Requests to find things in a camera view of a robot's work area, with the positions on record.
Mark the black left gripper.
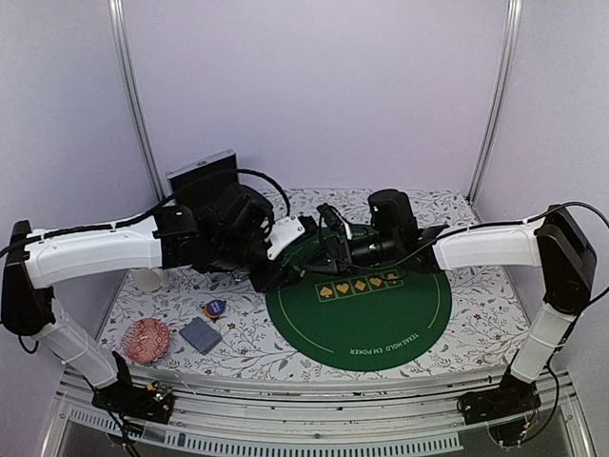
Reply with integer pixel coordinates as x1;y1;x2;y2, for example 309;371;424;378
210;236;303;295

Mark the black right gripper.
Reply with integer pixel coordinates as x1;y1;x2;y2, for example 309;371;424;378
298;231;400;278

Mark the purple small blind button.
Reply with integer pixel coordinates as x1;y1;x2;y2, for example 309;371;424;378
207;299;226;308

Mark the orange big blind button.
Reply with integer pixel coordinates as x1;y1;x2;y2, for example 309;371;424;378
203;304;226;322

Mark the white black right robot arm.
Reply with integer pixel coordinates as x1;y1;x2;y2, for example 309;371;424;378
289;189;577;382

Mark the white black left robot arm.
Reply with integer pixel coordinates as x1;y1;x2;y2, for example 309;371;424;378
1;183;307;413

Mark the round green poker mat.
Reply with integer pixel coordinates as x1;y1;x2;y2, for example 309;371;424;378
265;268;452;372

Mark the aluminium poker chip case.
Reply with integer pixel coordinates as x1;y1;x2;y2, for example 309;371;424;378
166;149;239;220

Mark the white ceramic mug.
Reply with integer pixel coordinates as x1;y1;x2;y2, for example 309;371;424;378
130;268;164;292

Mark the red patterned bowl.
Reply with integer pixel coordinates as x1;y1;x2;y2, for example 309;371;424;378
122;318;170;365

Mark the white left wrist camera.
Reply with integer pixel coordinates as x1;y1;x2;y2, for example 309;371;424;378
266;216;305;261

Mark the aluminium front rail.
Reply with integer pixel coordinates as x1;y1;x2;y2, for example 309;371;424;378
39;368;600;456

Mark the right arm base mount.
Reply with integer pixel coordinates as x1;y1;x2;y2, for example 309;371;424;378
457;374;541;447

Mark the right aluminium frame post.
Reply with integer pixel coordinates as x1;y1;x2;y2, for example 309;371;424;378
466;0;523;206

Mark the aluminium frame post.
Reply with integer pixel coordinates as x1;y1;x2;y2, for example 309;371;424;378
466;0;523;206
108;0;165;200

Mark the left aluminium frame post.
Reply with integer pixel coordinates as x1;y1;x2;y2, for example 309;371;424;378
108;0;165;200

